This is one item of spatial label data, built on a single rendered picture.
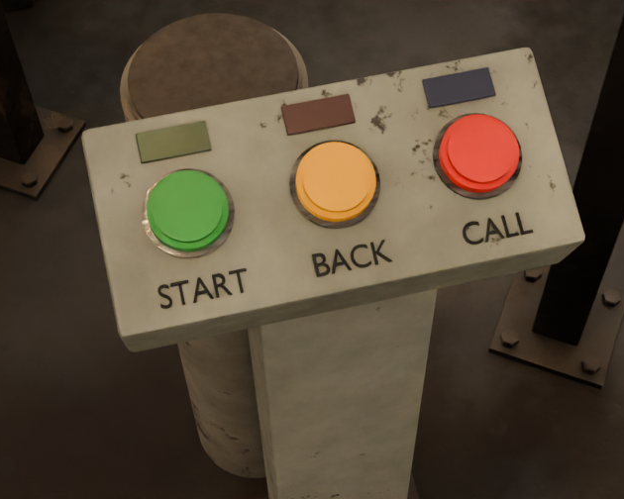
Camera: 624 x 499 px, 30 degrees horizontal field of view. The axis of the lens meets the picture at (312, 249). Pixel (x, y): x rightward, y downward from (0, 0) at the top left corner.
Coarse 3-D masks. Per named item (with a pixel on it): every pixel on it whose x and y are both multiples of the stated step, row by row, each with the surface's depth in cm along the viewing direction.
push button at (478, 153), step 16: (464, 128) 58; (480, 128) 58; (496, 128) 59; (448, 144) 58; (464, 144) 58; (480, 144) 58; (496, 144) 58; (512, 144) 58; (448, 160) 58; (464, 160) 58; (480, 160) 58; (496, 160) 58; (512, 160) 58; (448, 176) 59; (464, 176) 58; (480, 176) 58; (496, 176) 58; (480, 192) 59
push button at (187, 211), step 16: (176, 176) 57; (192, 176) 57; (208, 176) 57; (160, 192) 57; (176, 192) 57; (192, 192) 57; (208, 192) 57; (224, 192) 57; (160, 208) 56; (176, 208) 56; (192, 208) 57; (208, 208) 57; (224, 208) 57; (160, 224) 56; (176, 224) 56; (192, 224) 56; (208, 224) 56; (224, 224) 57; (160, 240) 57; (176, 240) 56; (192, 240) 56; (208, 240) 56
